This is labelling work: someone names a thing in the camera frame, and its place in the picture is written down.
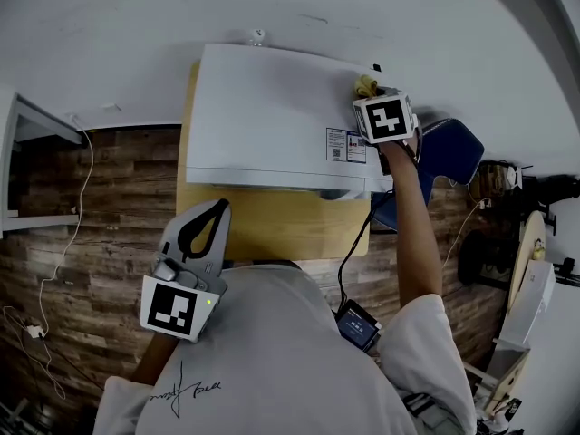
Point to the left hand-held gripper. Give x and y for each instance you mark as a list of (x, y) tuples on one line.
[(172, 306)]

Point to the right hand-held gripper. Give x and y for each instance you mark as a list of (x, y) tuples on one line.
[(385, 118)]

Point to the yellow cloth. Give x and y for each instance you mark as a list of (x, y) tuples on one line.
[(364, 85)]

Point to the white microwave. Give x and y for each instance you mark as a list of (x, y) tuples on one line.
[(263, 116)]

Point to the person's right forearm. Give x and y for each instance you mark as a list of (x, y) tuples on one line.
[(414, 225)]

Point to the person's left forearm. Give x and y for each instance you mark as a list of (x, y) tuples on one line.
[(151, 360)]

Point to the blue chair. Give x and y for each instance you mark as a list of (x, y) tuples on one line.
[(448, 152)]

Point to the yellow table with black base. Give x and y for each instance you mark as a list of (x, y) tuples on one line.
[(281, 229)]

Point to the olive bag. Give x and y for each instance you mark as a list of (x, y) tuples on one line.
[(493, 177)]

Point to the person's white shirt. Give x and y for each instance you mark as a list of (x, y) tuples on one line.
[(272, 356)]

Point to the white router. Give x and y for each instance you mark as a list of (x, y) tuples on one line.
[(514, 177)]

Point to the black round stool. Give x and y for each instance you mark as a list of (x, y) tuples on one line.
[(482, 256)]

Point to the black screen device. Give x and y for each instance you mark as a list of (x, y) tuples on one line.
[(358, 325)]

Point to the white power strip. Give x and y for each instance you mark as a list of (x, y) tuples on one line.
[(35, 331)]

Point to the round wooden table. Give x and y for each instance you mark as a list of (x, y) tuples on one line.
[(528, 252)]

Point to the small yellow toy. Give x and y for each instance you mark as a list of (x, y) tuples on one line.
[(538, 251)]

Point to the white desk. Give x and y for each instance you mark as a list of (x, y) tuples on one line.
[(27, 120)]

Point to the white box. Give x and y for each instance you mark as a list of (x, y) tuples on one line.
[(530, 302)]

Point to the small white wall device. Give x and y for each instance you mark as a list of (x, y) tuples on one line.
[(256, 36)]

